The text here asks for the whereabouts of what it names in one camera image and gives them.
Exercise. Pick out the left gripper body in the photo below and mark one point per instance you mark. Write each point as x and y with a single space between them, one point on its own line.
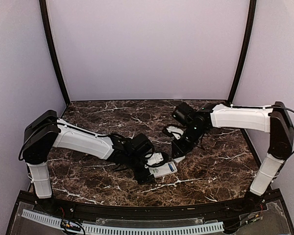
141 177

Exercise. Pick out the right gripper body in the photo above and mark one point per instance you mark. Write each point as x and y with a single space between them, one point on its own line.
187 145

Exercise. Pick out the white remote control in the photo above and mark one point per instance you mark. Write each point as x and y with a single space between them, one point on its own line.
163 170

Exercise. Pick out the blue battery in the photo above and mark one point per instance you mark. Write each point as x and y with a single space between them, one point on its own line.
171 167

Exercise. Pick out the white battery cover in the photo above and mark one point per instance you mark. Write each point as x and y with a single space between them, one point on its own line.
178 160

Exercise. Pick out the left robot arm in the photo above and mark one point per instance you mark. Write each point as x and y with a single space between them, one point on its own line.
48 131

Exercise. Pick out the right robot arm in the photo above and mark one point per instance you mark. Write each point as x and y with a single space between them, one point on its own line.
272 119

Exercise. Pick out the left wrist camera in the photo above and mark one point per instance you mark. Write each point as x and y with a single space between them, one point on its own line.
156 159

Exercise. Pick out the black front rail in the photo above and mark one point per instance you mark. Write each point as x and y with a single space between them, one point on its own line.
224 210

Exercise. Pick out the white cable duct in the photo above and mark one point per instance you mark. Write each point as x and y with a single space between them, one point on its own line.
86 228

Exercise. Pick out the right black frame post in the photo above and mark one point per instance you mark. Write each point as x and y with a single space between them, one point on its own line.
244 50

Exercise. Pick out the black frame post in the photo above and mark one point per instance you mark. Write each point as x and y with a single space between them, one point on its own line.
244 50
52 51

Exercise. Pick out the left black frame post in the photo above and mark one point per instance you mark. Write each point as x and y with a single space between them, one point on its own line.
52 51

